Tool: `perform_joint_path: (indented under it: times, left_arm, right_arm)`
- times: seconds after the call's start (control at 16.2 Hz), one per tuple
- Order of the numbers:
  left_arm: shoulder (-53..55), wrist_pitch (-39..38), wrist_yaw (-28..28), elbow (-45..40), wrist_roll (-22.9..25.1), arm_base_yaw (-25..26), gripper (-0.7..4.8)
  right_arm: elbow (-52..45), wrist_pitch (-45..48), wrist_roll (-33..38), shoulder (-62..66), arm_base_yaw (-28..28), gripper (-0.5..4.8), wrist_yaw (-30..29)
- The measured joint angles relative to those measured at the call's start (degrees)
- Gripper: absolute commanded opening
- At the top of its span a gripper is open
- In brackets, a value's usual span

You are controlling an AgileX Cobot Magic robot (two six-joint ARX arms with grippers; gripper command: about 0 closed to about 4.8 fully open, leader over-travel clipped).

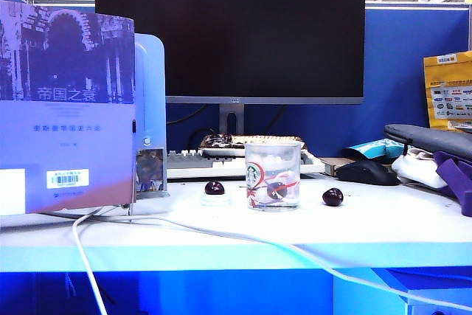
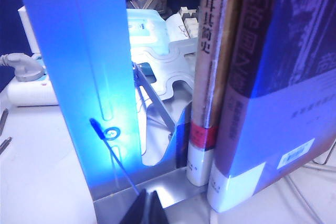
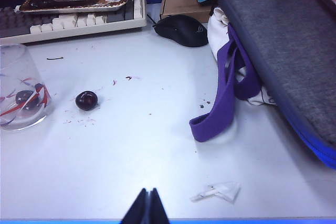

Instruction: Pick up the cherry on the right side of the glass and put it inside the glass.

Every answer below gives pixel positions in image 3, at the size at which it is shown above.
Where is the black mouse cable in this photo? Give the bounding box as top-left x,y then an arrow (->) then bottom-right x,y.
146,13 -> 158,27

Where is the white and grey keyboard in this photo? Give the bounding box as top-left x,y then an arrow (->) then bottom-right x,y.
0,0 -> 148,45

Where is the brown cardboard box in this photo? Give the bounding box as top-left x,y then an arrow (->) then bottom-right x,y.
159,0 -> 214,24

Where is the clear glass with red-blue print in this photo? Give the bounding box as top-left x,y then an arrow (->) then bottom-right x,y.
0,43 -> 55,132

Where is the crumpled clear plastic scrap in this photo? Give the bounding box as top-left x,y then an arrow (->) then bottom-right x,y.
190,181 -> 241,204

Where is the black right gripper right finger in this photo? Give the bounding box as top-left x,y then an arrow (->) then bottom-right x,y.
149,187 -> 170,224

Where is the white bag with purple straps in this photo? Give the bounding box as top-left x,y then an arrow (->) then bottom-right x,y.
188,7 -> 278,143

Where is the grey fabric laptop sleeve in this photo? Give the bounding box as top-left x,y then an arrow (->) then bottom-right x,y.
207,0 -> 336,169

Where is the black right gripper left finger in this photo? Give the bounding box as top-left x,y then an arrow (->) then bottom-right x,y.
121,188 -> 151,224

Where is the black computer mouse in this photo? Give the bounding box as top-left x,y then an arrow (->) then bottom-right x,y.
153,14 -> 209,48

